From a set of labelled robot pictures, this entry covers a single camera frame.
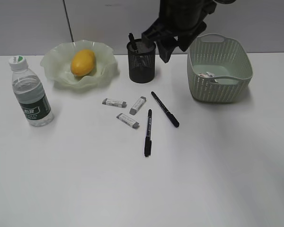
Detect black marker pen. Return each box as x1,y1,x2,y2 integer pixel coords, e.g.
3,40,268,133
151,91,179,128
128,32,145,69
144,109,152,157

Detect yellow mango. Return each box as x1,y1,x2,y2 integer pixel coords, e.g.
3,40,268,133
71,49,96,77

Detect grey white eraser lower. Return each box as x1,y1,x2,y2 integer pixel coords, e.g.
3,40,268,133
116,113,140,129

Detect grey white eraser upper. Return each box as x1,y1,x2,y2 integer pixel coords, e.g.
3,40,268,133
129,96,146,115

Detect pale green wavy glass plate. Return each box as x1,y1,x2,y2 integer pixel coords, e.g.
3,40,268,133
40,40,118,90

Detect grey white eraser left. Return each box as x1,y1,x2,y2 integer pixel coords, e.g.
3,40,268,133
102,98,127,108

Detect pale green plastic basket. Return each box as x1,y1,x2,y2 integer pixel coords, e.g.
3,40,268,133
187,34,253,104

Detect black mesh pen holder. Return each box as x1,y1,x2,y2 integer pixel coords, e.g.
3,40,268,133
126,39,156,84

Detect white waste paper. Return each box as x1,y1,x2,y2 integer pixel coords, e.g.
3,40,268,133
198,71,218,83

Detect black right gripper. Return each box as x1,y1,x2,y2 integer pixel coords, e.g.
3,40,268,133
142,0,217,63

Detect clear water bottle green label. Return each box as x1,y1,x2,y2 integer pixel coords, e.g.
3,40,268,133
9,55,54,127

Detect grey white eraser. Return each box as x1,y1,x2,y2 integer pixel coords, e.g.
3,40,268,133
116,113,140,129
102,98,127,108
129,96,146,115

